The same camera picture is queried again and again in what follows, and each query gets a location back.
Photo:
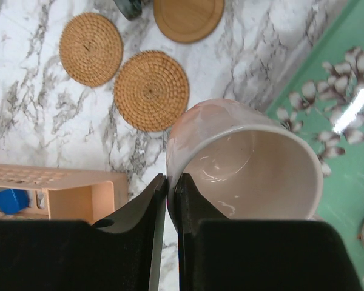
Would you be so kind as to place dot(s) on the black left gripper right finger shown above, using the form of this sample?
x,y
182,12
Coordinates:
x,y
217,253

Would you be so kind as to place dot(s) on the light wooden coaster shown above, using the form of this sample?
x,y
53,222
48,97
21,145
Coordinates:
x,y
187,21

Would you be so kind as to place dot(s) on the blue grey stamp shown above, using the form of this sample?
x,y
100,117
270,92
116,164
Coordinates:
x,y
12,201

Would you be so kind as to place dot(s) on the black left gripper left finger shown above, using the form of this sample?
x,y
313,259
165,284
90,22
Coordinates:
x,y
119,252

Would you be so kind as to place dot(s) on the orange plastic file organizer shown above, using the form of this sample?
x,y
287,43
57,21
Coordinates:
x,y
54,193

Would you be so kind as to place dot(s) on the pink ceramic mug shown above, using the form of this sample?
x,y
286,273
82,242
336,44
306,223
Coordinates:
x,y
244,163

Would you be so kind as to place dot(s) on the green floral tray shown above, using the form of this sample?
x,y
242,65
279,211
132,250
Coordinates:
x,y
324,105

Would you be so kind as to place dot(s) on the grey ceramic mug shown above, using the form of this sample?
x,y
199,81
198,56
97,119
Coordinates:
x,y
131,9

